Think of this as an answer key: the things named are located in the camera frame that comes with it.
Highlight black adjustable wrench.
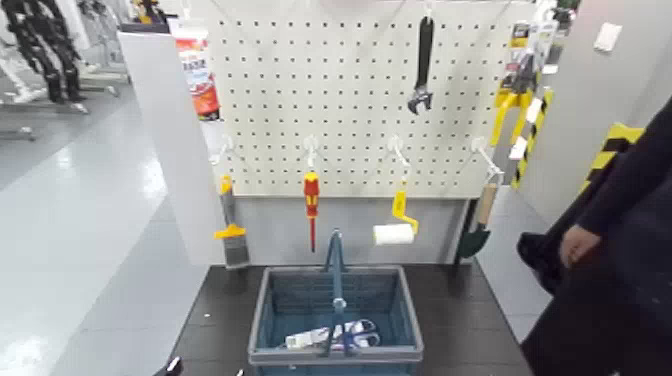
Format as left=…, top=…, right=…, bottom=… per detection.
left=407, top=15, right=436, bottom=116

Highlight person bare hand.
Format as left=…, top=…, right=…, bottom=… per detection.
left=558, top=224, right=602, bottom=269

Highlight white packaged item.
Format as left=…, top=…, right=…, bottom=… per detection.
left=284, top=326, right=338, bottom=351

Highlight white items inside basket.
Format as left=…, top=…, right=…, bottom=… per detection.
left=335, top=319, right=382, bottom=351

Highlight yellow grey paint brush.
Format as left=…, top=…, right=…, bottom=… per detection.
left=212, top=174, right=252, bottom=270

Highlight red yellow screwdriver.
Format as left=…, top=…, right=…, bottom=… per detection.
left=303, top=170, right=321, bottom=253

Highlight white partition panel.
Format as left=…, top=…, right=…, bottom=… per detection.
left=117, top=28, right=228, bottom=267

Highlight white perforated pegboard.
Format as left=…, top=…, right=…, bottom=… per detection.
left=189, top=0, right=538, bottom=200

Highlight red white sealant tube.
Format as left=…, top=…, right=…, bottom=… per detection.
left=168, top=18, right=222, bottom=122

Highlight black cloth bundle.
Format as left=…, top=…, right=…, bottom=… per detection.
left=516, top=229, right=566, bottom=296

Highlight black humanoid robot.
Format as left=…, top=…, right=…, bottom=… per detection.
left=0, top=0, right=86, bottom=104

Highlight yellow black striped strip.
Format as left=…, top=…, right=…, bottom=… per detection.
left=511, top=89, right=556, bottom=190

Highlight person in dark clothing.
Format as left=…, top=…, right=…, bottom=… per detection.
left=520, top=96, right=672, bottom=376

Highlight yellow black striped corner guard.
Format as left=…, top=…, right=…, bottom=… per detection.
left=579, top=122, right=646, bottom=195

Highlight blue folding crate with handles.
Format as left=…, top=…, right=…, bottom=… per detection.
left=247, top=228, right=425, bottom=376

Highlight yellow handled white paint roller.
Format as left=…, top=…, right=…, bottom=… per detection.
left=372, top=180, right=420, bottom=247

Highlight green trowel with wooden handle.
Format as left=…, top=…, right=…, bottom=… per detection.
left=455, top=180, right=500, bottom=260

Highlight yellow handled cutter in package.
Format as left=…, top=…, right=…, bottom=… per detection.
left=489, top=51, right=543, bottom=148

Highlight white wall switch plate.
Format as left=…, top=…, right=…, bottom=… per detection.
left=594, top=21, right=624, bottom=53

